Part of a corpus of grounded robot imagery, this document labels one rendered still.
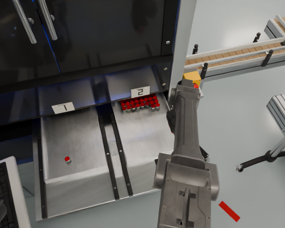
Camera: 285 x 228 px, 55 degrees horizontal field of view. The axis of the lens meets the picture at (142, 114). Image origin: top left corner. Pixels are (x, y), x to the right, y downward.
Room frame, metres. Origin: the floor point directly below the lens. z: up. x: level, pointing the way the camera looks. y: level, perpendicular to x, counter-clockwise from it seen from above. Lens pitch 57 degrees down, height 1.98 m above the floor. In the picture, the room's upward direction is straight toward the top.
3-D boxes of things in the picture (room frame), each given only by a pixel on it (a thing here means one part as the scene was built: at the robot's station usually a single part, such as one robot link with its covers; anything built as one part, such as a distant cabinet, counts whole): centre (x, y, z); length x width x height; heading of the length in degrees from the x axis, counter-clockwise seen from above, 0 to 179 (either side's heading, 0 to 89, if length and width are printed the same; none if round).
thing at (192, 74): (0.83, -0.23, 0.99); 0.08 x 0.07 x 0.07; 14
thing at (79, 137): (0.57, 0.32, 0.90); 0.34 x 0.26 x 0.04; 14
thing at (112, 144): (0.47, 0.11, 0.91); 0.14 x 0.03 x 0.06; 13
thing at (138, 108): (0.74, 0.01, 0.90); 0.18 x 0.02 x 0.05; 105
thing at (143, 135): (0.65, -0.01, 0.90); 0.34 x 0.26 x 0.04; 15
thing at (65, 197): (0.54, 0.13, 0.87); 0.70 x 0.48 x 0.02; 104
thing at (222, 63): (1.04, -0.47, 0.92); 0.69 x 0.16 x 0.16; 104
